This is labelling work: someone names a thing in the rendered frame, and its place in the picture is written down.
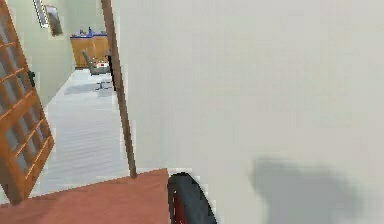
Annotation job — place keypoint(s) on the grey chair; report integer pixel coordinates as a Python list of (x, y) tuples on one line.
[(96, 68)]

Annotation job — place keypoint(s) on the wooden cabinet with blue top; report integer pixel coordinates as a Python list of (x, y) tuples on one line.
[(89, 48)]

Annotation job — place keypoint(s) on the dark blue bottle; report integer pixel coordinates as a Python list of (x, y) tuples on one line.
[(89, 31)]

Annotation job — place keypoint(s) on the wooden glass-paned room door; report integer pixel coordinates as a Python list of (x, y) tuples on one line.
[(20, 113)]

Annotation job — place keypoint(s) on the white framed window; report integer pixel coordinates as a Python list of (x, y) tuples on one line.
[(40, 12)]

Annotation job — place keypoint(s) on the brown wooden door frame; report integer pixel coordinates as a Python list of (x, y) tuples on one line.
[(119, 90)]

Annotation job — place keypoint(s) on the framed wall picture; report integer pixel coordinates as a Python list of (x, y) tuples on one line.
[(54, 21)]

